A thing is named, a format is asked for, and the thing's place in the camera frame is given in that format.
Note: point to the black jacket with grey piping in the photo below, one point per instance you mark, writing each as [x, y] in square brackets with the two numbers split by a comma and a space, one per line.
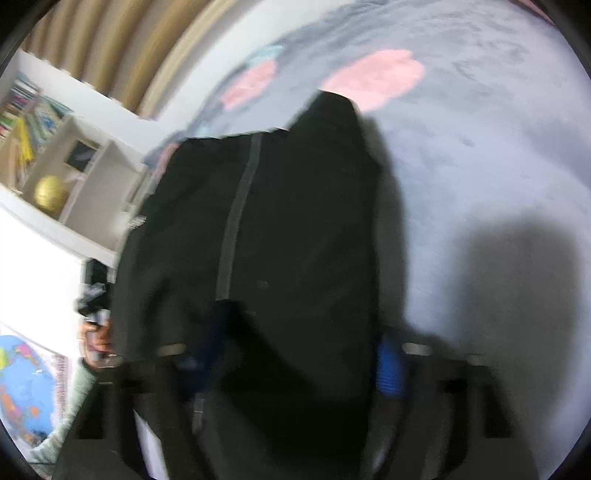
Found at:
[300, 230]

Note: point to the row of colourful books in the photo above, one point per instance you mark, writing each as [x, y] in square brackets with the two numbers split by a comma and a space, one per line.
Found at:
[27, 120]

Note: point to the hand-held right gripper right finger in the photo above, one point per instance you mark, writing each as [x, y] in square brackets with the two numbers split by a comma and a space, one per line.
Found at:
[390, 369]

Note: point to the golden globe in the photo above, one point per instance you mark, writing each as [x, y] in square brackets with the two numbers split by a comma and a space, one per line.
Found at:
[51, 194]

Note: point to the person's left hand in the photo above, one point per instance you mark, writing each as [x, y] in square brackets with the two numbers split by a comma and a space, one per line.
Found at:
[94, 339]

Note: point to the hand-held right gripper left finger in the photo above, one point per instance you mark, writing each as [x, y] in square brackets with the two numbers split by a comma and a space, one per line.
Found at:
[210, 350]

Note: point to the grey floral fleece blanket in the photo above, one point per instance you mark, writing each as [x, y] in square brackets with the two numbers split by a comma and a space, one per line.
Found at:
[485, 161]

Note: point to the wooden slatted headboard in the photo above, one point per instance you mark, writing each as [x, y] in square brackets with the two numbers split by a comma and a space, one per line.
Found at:
[115, 55]

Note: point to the white bookshelf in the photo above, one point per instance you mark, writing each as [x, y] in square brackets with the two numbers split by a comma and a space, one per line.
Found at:
[92, 198]

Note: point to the person's left forearm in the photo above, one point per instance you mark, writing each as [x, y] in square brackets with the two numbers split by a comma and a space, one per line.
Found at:
[69, 415]

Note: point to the colourful wall map poster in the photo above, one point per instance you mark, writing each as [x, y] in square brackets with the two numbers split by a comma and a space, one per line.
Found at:
[23, 392]

